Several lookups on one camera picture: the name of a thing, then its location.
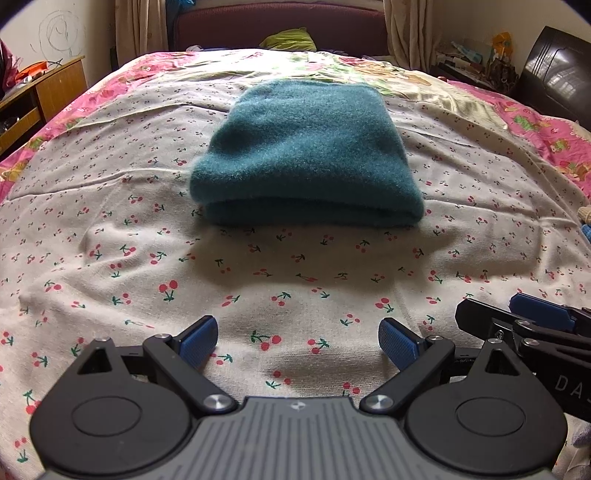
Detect teal fuzzy sweater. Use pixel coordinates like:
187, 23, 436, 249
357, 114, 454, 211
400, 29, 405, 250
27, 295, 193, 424
189, 79, 425, 228

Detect cherry print white bedsheet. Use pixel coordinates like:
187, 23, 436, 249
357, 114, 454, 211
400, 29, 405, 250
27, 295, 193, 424
1, 79, 590, 479

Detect cluttered side table items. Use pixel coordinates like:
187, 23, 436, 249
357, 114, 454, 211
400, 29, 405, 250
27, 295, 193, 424
432, 32, 519, 95

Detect wooden bedside cabinet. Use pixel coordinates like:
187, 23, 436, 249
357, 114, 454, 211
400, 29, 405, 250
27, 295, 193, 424
1, 56, 87, 160

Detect pink cartoon quilt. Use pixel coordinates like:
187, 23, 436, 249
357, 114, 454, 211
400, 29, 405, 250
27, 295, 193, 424
1, 49, 590, 198

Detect beige right curtain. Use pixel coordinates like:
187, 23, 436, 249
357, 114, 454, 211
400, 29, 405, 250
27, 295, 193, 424
384, 0, 436, 72

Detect beige curtain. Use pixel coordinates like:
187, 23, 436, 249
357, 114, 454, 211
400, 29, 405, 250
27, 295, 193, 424
384, 0, 436, 72
114, 0, 168, 66

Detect maroon headboard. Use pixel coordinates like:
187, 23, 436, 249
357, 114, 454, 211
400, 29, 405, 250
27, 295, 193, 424
170, 2, 389, 57

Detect beige left curtain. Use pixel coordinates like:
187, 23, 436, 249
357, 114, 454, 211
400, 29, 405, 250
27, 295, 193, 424
114, 0, 168, 66

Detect lime green cloth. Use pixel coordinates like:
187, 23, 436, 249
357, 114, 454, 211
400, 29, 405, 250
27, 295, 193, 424
259, 28, 317, 52

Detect blue cloth bundle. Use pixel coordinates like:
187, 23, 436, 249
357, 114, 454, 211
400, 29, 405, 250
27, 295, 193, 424
165, 0, 195, 16

